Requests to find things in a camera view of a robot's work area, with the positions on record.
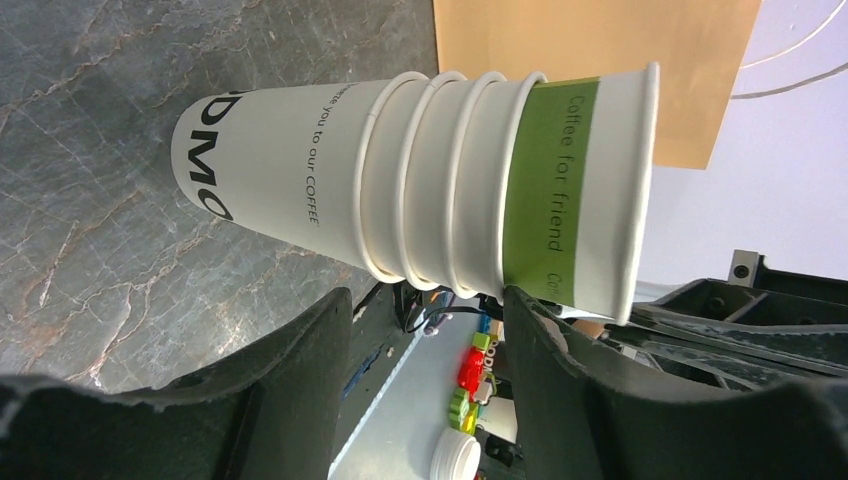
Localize colourful toy blocks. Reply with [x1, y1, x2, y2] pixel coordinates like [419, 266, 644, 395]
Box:
[448, 315, 504, 435]

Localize green paper coffee cup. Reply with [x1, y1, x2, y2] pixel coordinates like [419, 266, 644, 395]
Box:
[502, 62, 660, 325]

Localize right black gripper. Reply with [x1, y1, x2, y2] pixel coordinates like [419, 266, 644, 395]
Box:
[606, 250, 847, 391]

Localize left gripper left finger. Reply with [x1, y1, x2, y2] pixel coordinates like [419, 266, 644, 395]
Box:
[1, 288, 352, 479]

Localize brown paper bag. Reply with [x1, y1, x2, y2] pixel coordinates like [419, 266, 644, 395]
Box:
[433, 0, 761, 169]

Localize stack of white paper cups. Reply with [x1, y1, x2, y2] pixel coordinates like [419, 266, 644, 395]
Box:
[171, 71, 545, 298]

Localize white plastic jar lid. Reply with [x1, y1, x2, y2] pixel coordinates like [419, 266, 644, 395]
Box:
[430, 427, 481, 480]

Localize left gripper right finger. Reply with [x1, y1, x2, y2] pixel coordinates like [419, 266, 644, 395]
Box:
[503, 287, 847, 479]

